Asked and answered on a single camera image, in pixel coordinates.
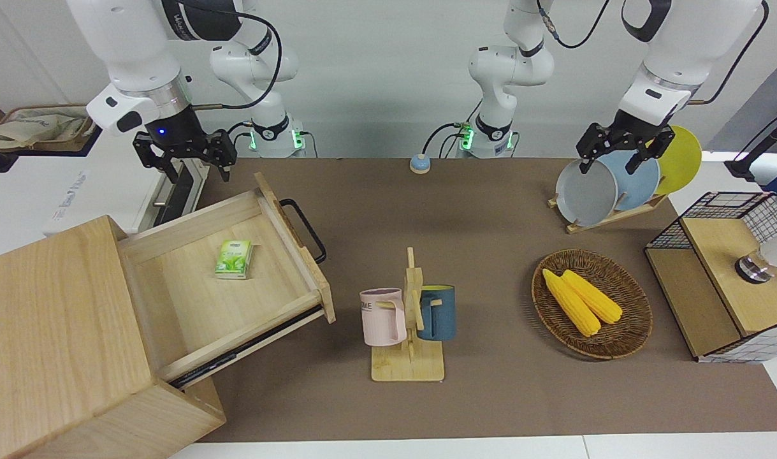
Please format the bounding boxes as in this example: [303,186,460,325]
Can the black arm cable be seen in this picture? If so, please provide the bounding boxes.
[537,0,612,49]
[191,0,284,110]

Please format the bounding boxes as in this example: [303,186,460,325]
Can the brown table mat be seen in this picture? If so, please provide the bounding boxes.
[194,157,777,444]

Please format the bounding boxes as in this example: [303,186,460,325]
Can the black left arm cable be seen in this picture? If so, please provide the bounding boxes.
[537,0,612,49]

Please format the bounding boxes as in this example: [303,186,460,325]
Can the light blue plate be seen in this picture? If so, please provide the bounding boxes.
[599,152,662,212]

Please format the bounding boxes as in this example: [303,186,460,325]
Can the black camera stand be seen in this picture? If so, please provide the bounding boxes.
[725,105,777,182]

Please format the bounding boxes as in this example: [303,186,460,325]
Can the white grid storage box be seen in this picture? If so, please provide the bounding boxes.
[644,191,777,364]

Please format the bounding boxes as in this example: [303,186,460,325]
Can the yellow plate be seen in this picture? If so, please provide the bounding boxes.
[646,125,703,196]

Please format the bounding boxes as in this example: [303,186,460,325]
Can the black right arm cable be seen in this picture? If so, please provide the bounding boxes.
[191,0,284,110]

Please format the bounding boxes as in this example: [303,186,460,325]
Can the white toaster oven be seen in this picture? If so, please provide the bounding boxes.
[42,127,210,238]

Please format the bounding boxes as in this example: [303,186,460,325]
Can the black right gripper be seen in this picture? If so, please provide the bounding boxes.
[133,105,238,186]

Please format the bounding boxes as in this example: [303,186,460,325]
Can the yellow corn cob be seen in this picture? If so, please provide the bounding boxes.
[542,268,602,337]
[561,269,623,324]

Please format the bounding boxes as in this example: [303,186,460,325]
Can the light wooden cabinet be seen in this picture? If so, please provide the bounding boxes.
[0,215,226,459]

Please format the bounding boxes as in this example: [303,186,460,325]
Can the box with paper bag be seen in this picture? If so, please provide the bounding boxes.
[0,105,99,154]

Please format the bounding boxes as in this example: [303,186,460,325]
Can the green tissue pack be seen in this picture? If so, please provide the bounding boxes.
[215,240,253,280]

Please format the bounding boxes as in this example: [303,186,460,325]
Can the light wooden drawer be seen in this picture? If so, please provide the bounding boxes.
[117,172,336,390]

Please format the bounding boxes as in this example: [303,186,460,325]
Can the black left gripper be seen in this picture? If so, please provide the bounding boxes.
[576,108,676,176]

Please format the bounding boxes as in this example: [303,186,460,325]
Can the dark blue mug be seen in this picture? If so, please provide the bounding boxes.
[418,285,456,342]

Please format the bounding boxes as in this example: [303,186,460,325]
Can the wooden plate rack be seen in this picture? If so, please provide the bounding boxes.
[548,191,669,235]

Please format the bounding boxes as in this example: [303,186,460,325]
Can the brown wicker basket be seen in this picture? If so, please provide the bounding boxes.
[532,249,653,360]

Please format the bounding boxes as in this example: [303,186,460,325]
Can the wooden mug tree stand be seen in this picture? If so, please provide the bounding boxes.
[370,247,446,383]

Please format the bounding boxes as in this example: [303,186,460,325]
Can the white cylinder bottle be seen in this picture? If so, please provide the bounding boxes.
[736,229,777,284]

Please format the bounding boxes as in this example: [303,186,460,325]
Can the pink mug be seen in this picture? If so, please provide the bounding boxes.
[360,288,407,347]

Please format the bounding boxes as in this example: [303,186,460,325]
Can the grey plate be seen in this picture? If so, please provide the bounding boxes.
[555,159,619,228]

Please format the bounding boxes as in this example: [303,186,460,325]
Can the black base cable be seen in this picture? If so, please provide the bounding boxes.
[422,122,472,159]

